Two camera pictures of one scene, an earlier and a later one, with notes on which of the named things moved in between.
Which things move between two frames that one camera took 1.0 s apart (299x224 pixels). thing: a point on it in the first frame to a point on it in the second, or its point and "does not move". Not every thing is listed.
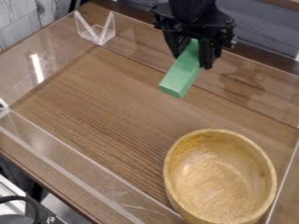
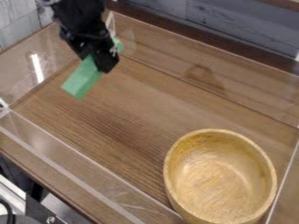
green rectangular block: x=184 y=72 to x=87 y=73
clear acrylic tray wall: x=88 y=123 does not move
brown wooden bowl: x=219 y=177 does not move
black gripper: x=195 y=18 to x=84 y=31
